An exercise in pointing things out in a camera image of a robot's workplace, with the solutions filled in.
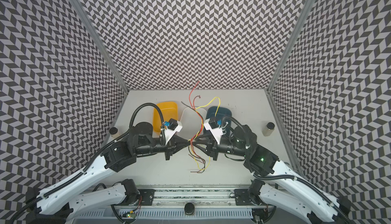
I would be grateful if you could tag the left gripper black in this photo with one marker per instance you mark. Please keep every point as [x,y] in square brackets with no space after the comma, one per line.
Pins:
[171,146]

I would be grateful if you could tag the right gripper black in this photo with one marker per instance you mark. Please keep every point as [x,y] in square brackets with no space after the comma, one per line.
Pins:
[215,151]

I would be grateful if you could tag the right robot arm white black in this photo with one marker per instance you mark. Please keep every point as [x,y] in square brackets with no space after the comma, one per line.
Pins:
[274,183]

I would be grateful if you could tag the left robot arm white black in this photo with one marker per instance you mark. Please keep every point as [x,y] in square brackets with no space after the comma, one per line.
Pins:
[65,200]

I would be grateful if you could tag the white plastic bin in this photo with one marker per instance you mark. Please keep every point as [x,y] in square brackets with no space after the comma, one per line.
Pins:
[191,124]

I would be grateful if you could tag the yellow plastic bin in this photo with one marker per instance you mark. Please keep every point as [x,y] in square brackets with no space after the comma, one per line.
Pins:
[169,111]

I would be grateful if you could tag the teal plastic bin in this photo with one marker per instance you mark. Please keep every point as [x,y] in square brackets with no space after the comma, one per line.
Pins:
[219,113]

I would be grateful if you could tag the right small jar black lid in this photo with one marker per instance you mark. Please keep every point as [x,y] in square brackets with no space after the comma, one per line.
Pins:
[268,129]

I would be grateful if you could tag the small jar black lid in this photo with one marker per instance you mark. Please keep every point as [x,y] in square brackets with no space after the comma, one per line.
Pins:
[114,132]
[268,129]

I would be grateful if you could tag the black round knob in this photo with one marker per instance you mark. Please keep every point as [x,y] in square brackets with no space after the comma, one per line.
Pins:
[189,208]

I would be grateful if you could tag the left small jar black lid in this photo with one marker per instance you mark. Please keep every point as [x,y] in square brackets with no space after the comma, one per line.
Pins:
[114,132]

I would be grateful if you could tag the small green circuit board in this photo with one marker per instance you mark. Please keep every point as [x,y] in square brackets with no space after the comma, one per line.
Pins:
[129,215]

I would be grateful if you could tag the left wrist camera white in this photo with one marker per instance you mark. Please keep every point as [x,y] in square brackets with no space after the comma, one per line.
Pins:
[169,129]

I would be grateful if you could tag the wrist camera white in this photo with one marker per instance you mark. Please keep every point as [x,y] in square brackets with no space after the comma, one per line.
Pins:
[215,127]
[169,129]

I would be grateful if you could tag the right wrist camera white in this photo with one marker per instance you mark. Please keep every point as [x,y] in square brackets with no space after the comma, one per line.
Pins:
[215,127]

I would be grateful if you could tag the aluminium front rail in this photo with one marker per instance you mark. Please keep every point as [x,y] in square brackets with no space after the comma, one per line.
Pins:
[172,197]

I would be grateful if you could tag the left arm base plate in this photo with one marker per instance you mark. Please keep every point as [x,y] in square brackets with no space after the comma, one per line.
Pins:
[146,196]

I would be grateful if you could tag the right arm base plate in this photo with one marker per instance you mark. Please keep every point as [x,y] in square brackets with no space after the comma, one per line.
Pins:
[244,197]

